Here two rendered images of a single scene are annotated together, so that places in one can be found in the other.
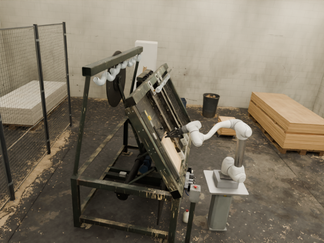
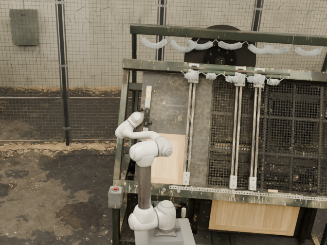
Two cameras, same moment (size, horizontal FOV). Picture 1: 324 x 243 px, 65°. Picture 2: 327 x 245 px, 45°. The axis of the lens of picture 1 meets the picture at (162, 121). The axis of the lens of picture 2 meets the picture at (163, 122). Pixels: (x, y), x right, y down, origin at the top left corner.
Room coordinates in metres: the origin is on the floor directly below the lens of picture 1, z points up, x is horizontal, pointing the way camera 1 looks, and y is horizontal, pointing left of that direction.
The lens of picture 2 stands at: (2.55, -3.52, 3.06)
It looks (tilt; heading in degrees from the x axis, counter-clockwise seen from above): 25 degrees down; 84
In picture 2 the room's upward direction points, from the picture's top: 3 degrees clockwise
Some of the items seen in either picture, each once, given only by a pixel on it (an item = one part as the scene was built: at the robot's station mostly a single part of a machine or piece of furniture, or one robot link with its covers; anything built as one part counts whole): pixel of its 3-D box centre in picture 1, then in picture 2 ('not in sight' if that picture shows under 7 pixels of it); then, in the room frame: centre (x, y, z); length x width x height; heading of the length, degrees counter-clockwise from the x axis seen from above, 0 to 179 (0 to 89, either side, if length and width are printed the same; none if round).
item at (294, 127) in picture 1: (282, 119); not in sight; (6.51, -3.25, 0.39); 2.46 x 1.05 x 0.78; 3
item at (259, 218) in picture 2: not in sight; (254, 211); (3.90, -0.27, 0.53); 0.90 x 0.02 x 0.55; 172
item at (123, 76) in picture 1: (118, 79); (219, 61); (3.58, 0.67, 1.85); 0.80 x 0.06 x 0.80; 172
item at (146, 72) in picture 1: (144, 96); (293, 113); (4.39, 0.35, 1.38); 0.70 x 0.15 x 0.85; 172
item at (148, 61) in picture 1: (144, 79); not in sight; (7.12, 0.58, 1.03); 0.61 x 0.58 x 2.05; 3
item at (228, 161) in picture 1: (228, 165); (165, 214); (2.88, -0.91, 1.01); 0.18 x 0.16 x 0.22; 20
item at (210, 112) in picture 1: (209, 105); not in sight; (7.41, -1.41, 0.33); 0.52 x 0.51 x 0.65; 3
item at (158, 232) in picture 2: (225, 173); (167, 227); (2.91, -0.91, 0.87); 0.22 x 0.18 x 0.06; 178
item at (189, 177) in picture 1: (190, 181); (162, 209); (2.91, -0.45, 0.69); 0.50 x 0.14 x 0.24; 172
